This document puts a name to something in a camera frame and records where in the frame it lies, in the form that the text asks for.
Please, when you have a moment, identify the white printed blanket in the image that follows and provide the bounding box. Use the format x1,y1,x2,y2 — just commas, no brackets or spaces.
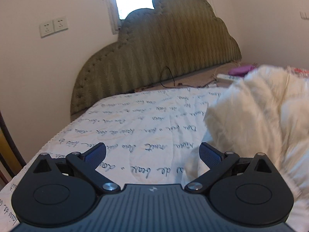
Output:
0,86,232,232

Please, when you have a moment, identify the olive padded headboard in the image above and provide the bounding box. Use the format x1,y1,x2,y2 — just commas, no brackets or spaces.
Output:
70,0,242,116

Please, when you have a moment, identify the white wall socket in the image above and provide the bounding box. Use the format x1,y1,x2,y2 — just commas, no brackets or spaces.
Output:
39,20,55,38
53,16,69,33

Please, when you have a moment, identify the black cable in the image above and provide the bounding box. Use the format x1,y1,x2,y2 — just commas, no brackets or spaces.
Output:
159,66,184,87
134,61,243,92

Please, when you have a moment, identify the red patterned cloth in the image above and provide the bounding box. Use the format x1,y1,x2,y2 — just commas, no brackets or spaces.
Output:
286,66,309,78

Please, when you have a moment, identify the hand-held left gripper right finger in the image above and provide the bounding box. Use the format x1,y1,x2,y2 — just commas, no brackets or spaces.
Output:
185,142,280,194

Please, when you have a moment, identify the dark wooden frame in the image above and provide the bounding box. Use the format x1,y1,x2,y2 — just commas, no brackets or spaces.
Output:
0,111,27,186

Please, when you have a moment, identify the purple cloth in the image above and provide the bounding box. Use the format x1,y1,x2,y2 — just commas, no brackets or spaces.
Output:
228,64,257,76

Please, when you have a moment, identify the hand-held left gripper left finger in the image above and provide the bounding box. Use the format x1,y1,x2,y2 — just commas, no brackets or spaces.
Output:
32,142,121,194

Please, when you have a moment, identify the white power strip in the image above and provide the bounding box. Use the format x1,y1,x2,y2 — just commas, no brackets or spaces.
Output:
216,74,245,81

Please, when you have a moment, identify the cream fluffy garment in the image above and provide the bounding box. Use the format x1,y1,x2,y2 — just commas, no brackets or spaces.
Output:
180,64,309,225

